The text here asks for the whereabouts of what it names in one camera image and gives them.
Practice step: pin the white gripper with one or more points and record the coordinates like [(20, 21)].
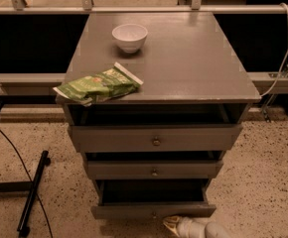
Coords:
[(186, 228)]

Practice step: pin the grey bottom drawer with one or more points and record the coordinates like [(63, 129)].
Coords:
[(151, 199)]

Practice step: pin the grey drawer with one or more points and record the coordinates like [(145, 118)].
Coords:
[(151, 199), (152, 169), (103, 139)]

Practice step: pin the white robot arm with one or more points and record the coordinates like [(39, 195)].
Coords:
[(215, 229)]

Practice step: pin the grey wooden drawer cabinet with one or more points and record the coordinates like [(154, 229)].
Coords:
[(190, 72)]

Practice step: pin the grey top drawer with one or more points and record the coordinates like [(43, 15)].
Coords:
[(103, 139)]

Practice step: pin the grey middle drawer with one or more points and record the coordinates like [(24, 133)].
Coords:
[(152, 169)]

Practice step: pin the black stand base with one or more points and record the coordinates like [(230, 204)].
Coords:
[(31, 188)]

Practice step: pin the green snack bag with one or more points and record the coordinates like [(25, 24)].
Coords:
[(112, 83)]

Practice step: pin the white ceramic bowl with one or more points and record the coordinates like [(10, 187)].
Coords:
[(130, 37)]

